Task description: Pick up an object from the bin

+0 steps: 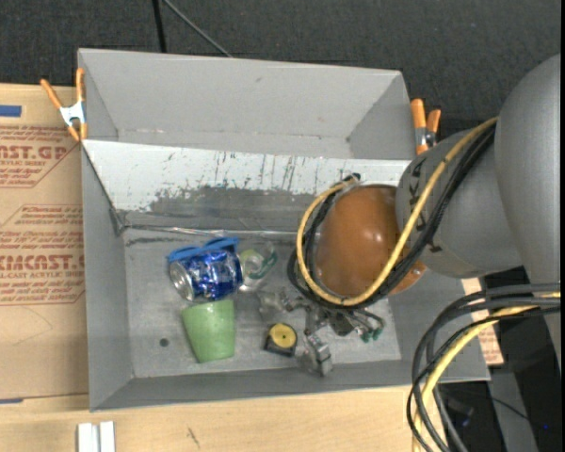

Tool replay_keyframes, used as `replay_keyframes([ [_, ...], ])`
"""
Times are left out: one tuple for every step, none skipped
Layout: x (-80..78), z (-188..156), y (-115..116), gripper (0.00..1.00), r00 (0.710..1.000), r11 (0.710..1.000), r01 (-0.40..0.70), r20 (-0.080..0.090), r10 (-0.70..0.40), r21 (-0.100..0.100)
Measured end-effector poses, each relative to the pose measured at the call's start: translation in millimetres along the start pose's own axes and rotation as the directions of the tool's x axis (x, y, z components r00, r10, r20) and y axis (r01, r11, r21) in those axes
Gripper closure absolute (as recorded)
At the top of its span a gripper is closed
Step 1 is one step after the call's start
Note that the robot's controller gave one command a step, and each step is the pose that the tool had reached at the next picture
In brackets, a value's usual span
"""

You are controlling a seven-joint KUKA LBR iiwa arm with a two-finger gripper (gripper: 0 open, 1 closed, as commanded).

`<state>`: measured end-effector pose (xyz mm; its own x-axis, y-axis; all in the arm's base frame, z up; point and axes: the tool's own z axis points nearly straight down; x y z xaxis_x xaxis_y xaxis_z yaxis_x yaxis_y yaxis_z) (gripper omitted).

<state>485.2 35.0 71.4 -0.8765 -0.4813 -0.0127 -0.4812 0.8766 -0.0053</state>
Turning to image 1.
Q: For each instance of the brown cardboard board red print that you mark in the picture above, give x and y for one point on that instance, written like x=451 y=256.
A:
x=37 y=252

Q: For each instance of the yellow and black tape measure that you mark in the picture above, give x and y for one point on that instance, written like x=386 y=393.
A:
x=281 y=338

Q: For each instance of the crushed blue drink can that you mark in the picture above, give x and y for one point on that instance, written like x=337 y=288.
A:
x=207 y=275

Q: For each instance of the grey metal bin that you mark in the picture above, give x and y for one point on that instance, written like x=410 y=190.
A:
x=263 y=111

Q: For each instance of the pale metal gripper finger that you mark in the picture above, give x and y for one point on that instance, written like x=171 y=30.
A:
x=318 y=357
x=279 y=303

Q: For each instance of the clear cup with green print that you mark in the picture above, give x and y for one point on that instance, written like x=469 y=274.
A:
x=258 y=265

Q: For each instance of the blue flat plastic piece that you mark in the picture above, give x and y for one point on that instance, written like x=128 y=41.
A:
x=188 y=249

